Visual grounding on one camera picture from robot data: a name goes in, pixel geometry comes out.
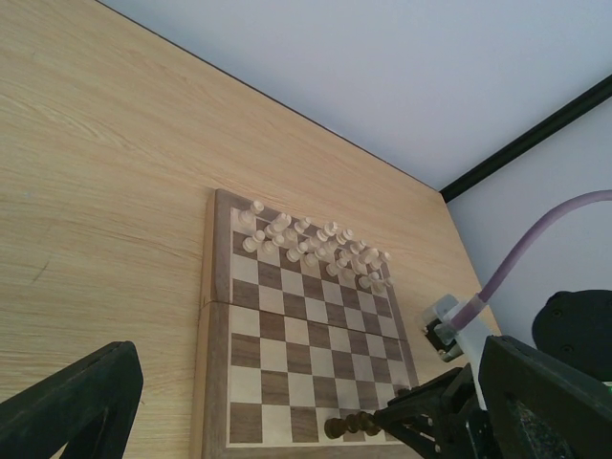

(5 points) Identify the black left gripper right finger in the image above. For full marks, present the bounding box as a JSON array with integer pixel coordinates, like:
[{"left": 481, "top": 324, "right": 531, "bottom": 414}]
[{"left": 478, "top": 336, "right": 611, "bottom": 458}]

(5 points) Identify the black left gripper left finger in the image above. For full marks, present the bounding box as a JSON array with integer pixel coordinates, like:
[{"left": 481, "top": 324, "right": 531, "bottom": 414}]
[{"left": 1, "top": 341, "right": 143, "bottom": 458}]

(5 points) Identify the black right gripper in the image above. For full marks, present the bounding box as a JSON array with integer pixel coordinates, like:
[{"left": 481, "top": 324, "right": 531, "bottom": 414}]
[{"left": 374, "top": 290, "right": 611, "bottom": 458}]

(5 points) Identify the dark chess piece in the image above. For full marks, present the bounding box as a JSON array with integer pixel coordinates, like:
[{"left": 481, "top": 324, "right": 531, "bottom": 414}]
[{"left": 324, "top": 411, "right": 382, "bottom": 439}]

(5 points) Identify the white chess rook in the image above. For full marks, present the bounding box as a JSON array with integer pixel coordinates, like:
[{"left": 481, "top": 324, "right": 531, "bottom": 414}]
[
  {"left": 238, "top": 201, "right": 265, "bottom": 235},
  {"left": 370, "top": 251, "right": 391, "bottom": 271}
]

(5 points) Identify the wooden chess board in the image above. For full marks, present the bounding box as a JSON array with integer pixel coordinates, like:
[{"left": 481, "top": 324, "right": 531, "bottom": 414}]
[{"left": 189, "top": 189, "right": 417, "bottom": 458}]

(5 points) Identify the white chess knight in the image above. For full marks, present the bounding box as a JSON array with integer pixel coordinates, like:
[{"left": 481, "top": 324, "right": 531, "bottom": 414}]
[
  {"left": 265, "top": 212, "right": 292, "bottom": 238},
  {"left": 359, "top": 248, "right": 380, "bottom": 265}
]

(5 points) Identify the white chess bishop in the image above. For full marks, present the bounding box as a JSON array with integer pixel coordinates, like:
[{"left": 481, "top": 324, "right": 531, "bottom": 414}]
[
  {"left": 291, "top": 217, "right": 312, "bottom": 239},
  {"left": 349, "top": 240, "right": 367, "bottom": 255}
]

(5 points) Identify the white chess king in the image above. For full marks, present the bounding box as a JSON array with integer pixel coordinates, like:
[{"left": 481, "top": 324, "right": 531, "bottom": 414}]
[{"left": 335, "top": 229, "right": 355, "bottom": 248}]

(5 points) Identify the white chess queen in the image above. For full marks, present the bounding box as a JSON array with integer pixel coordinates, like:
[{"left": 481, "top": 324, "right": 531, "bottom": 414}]
[{"left": 316, "top": 221, "right": 339, "bottom": 243}]

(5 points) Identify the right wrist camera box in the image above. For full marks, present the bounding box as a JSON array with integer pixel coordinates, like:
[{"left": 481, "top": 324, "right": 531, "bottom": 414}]
[{"left": 420, "top": 294, "right": 489, "bottom": 412}]

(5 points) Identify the black corner frame post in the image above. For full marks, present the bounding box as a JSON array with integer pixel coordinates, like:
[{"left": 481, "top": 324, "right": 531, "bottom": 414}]
[{"left": 440, "top": 76, "right": 612, "bottom": 204}]

